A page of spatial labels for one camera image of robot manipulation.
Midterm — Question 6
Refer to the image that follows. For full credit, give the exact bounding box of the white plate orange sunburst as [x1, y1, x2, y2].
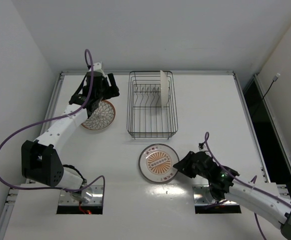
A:
[138, 143, 180, 184]

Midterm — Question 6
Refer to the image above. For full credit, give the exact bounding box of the orange rimmed floral plate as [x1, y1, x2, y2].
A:
[160, 70, 169, 108]
[81, 100, 116, 131]

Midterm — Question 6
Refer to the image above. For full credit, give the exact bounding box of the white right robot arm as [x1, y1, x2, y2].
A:
[174, 151, 291, 240]

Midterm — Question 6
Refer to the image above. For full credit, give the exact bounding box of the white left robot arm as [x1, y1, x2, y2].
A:
[21, 70, 179, 195]

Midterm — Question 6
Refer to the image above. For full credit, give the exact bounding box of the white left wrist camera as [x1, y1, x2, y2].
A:
[89, 62, 104, 74]

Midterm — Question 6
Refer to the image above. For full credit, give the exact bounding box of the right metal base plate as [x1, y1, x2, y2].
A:
[192, 184, 238, 206]

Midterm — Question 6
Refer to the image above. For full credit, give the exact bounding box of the metal base plate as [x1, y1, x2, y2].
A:
[192, 184, 238, 206]
[58, 185, 104, 207]

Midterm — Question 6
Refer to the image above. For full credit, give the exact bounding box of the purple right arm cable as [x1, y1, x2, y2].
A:
[204, 131, 291, 240]

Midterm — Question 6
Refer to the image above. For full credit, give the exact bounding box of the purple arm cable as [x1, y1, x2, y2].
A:
[204, 131, 291, 240]
[0, 49, 106, 204]

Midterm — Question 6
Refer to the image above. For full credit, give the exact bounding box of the grey wire dish rack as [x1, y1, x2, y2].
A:
[126, 70, 179, 140]

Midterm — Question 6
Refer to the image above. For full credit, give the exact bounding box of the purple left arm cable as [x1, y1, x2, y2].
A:
[0, 49, 106, 204]

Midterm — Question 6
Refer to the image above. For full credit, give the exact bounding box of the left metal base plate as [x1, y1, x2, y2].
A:
[58, 185, 104, 207]

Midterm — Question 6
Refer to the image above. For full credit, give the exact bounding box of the black wall cable with plug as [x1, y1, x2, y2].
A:
[262, 72, 281, 101]

